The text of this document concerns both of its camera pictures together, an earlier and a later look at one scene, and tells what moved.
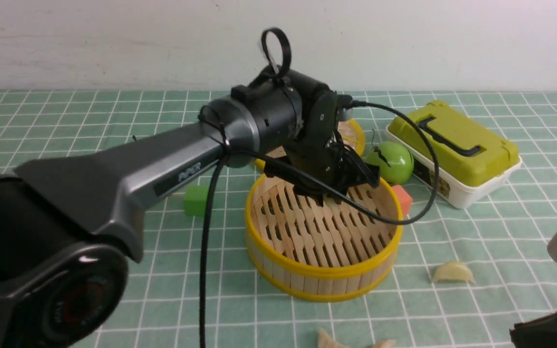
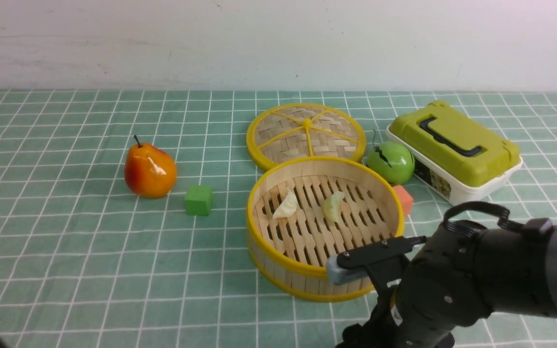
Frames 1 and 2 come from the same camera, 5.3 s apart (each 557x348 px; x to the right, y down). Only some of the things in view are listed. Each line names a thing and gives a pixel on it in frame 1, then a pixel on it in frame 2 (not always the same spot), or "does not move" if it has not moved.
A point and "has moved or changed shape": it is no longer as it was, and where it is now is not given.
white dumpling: [386, 343] has moved or changed shape
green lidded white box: [471, 158] does not move
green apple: [396, 161] does not move
